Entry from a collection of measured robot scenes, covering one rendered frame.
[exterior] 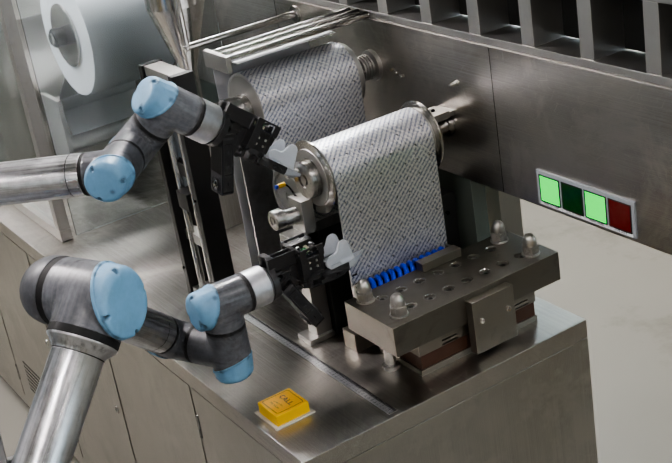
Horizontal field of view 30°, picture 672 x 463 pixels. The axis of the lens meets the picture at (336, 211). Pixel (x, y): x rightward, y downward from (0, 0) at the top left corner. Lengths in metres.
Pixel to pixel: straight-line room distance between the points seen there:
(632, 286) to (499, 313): 2.17
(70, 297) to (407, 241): 0.78
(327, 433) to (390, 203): 0.48
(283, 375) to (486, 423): 0.40
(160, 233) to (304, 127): 0.74
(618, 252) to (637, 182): 2.60
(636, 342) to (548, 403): 1.71
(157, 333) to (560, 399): 0.80
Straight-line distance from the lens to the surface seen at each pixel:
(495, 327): 2.40
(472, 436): 2.41
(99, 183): 2.12
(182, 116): 2.20
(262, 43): 2.60
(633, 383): 3.99
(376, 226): 2.43
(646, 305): 4.41
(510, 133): 2.41
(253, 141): 2.28
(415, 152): 2.44
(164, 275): 2.96
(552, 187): 2.35
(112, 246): 3.18
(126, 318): 1.99
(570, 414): 2.56
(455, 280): 2.41
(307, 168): 2.36
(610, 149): 2.21
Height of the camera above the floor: 2.12
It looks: 23 degrees down
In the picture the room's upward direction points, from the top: 9 degrees counter-clockwise
